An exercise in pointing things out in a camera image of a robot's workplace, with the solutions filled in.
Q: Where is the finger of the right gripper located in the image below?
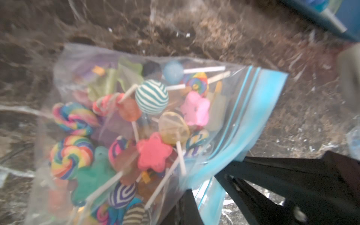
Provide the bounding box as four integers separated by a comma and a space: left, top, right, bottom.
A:
216, 151, 360, 225

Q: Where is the candy ziploc bag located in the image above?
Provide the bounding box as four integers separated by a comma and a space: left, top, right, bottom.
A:
25, 43, 288, 225

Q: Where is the teal plastic tray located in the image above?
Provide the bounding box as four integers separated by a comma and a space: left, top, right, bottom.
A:
282, 0, 360, 42

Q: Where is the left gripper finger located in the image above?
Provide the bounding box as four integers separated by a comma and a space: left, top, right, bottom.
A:
160, 189, 204, 225

